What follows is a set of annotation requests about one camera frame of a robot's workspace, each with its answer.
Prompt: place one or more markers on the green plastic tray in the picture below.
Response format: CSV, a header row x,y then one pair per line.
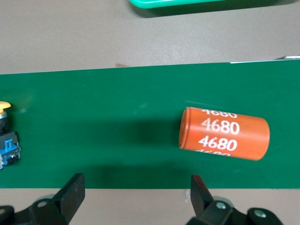
x,y
175,2

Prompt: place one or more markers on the yellow mushroom push button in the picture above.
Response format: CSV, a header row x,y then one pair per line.
x,y
7,143

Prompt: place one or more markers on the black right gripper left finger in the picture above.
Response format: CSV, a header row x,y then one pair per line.
x,y
70,199

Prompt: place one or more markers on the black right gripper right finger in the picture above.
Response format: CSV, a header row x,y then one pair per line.
x,y
202,201

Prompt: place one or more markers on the orange 4680 cylinder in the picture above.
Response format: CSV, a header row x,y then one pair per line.
x,y
222,133

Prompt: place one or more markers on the green belt conveyor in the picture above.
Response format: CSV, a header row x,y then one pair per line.
x,y
117,117

